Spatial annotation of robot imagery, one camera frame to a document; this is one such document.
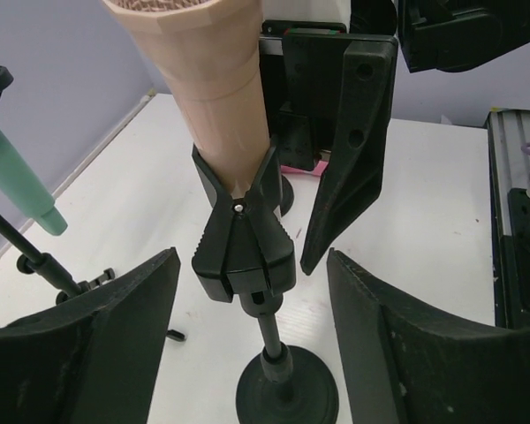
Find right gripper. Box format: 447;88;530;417
259;19;398;276

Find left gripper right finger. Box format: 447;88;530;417
327;250;530;423

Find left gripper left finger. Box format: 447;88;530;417
0;248;180;423

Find pink toy microphone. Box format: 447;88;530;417
281;161;328;178

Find black round-base clip stand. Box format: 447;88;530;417
192;147;339;423

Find beige microphone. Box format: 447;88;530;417
104;1;270;198

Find green toy microphone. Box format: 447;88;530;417
0;129;68;236

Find black tripod shock-mount stand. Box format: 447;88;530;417
0;64;186;344

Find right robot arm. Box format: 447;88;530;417
259;1;530;274

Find aluminium frame extrusion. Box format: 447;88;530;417
486;109;530;329

